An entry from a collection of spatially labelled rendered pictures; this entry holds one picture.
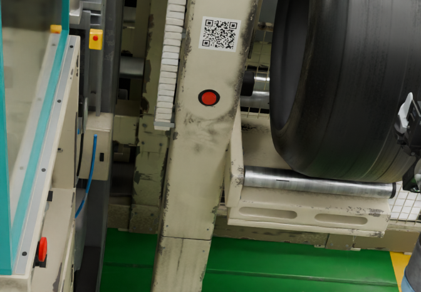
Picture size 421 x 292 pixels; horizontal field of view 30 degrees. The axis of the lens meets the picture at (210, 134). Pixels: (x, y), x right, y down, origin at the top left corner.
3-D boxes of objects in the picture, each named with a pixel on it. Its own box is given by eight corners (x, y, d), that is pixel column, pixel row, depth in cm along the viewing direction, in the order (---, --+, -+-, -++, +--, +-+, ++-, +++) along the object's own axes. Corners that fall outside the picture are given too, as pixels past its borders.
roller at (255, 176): (238, 187, 170) (240, 166, 169) (235, 183, 174) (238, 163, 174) (395, 200, 173) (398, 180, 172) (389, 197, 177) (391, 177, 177)
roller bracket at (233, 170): (224, 208, 170) (231, 176, 164) (221, 96, 200) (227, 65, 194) (239, 210, 170) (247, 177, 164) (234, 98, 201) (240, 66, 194)
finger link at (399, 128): (416, 114, 137) (428, 143, 130) (413, 123, 138) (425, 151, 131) (389, 112, 136) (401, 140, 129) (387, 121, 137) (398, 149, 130)
